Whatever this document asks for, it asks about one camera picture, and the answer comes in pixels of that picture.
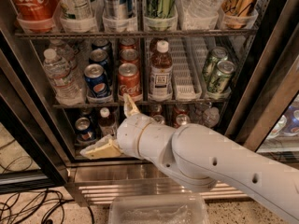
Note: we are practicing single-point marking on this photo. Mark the top shelf silver green can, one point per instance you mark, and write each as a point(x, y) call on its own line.
point(76, 9)

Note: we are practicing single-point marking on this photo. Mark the bottom shelf tan can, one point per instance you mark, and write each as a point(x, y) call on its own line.
point(159, 118)

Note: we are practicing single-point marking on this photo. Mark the wire shelf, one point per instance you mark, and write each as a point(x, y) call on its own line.
point(147, 102)
point(136, 34)

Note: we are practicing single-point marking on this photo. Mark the right fridge glass door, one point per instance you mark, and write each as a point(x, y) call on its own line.
point(278, 92)

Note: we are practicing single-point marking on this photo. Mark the empty white shelf tray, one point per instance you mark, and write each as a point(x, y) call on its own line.
point(185, 80)

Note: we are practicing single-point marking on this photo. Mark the top shelf coca-cola can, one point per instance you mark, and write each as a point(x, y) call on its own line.
point(36, 10)

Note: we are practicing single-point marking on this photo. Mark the top wire shelf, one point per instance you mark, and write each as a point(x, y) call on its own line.
point(136, 34)

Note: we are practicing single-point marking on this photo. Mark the front red coca-cola can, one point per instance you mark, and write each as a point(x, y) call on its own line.
point(129, 80)

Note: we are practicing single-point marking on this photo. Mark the bottom shelf red can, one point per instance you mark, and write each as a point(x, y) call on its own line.
point(180, 120)

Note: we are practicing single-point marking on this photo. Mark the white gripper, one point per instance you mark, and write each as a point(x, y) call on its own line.
point(130, 134)

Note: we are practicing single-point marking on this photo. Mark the top shelf silver blue can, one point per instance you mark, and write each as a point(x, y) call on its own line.
point(118, 9)

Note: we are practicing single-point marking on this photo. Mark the bottom shelf tea bottle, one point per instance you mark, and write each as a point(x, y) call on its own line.
point(107, 122)

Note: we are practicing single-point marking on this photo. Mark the left fridge glass door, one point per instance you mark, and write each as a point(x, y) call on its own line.
point(33, 163)

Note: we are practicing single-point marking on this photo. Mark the middle wire shelf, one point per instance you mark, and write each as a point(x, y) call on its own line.
point(147, 102)

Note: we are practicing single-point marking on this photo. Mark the steel fridge base grille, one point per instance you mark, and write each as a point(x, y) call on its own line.
point(100, 183)

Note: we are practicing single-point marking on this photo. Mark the bottom shelf water bottle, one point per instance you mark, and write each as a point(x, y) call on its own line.
point(211, 117)

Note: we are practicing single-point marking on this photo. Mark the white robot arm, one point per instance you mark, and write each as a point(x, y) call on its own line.
point(196, 157)

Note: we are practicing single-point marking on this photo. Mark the fridge glass door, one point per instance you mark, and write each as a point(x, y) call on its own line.
point(33, 163)
point(278, 92)

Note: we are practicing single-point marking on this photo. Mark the clear plastic bin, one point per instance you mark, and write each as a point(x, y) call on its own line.
point(159, 209)

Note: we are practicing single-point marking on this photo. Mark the rear green can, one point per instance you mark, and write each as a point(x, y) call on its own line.
point(214, 56)

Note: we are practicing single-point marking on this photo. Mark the red coca-cola can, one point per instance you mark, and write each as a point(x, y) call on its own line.
point(129, 80)
point(127, 43)
point(129, 56)

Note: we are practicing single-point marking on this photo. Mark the rear water bottle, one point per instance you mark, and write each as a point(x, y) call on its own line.
point(64, 50)

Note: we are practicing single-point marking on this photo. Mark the rear red coca-cola can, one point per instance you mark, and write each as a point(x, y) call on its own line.
point(127, 43)

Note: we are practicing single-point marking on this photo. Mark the front iced tea bottle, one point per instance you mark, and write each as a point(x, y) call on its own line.
point(160, 74)

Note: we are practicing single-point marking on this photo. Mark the front water bottle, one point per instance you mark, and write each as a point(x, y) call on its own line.
point(61, 78)

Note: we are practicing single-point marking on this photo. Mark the blue pepsi can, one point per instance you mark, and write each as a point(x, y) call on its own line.
point(96, 79)
point(104, 44)
point(101, 57)

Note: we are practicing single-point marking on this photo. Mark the front green can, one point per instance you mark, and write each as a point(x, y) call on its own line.
point(221, 77)

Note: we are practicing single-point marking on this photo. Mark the bottom shelf pepsi can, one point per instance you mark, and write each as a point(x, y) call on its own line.
point(85, 130)

